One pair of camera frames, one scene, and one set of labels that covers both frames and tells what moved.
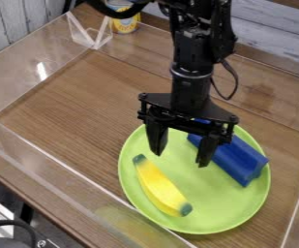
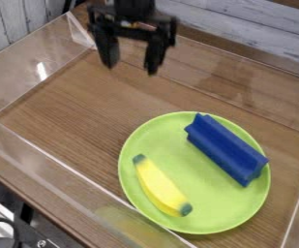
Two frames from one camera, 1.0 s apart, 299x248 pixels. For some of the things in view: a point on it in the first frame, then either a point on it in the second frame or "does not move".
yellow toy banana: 159,188 does not move
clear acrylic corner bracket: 89,37 does not move
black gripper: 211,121 → 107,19
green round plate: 215,199 does not move
